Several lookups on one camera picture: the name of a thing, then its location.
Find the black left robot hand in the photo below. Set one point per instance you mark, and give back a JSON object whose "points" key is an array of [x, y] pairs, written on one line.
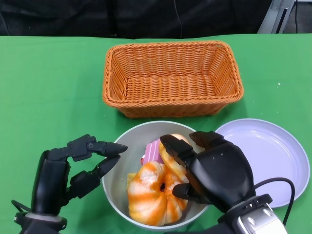
{"points": [[48, 175]]}

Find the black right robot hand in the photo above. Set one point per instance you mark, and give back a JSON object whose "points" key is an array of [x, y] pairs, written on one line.
{"points": [[219, 170]]}

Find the small orange striped bread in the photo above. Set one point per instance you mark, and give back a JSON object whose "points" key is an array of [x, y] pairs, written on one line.
{"points": [[173, 165]]}

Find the large round twisted bread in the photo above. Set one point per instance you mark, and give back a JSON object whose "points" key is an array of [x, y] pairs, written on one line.
{"points": [[148, 202]]}

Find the grey round bowl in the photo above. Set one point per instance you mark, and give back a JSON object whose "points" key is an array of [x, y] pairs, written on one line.
{"points": [[129, 146]]}

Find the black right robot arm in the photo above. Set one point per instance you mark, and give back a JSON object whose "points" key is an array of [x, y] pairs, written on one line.
{"points": [[256, 217]]}

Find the lilac round plate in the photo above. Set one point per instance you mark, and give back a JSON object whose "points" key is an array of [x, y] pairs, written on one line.
{"points": [[268, 151]]}

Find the pink cake slice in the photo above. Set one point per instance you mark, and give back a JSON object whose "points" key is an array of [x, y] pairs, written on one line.
{"points": [[152, 153]]}

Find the yellow cake slice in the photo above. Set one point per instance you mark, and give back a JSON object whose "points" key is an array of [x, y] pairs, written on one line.
{"points": [[131, 179]]}

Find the orange wicker basket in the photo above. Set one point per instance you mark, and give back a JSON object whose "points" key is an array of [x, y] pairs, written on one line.
{"points": [[170, 85]]}

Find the green tablecloth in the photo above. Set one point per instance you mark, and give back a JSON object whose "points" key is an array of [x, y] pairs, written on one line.
{"points": [[48, 85]]}

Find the black backdrop curtain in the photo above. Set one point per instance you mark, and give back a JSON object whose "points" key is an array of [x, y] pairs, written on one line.
{"points": [[73, 17]]}

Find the grey metal frame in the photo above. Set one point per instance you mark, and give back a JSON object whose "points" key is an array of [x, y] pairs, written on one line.
{"points": [[270, 19]]}

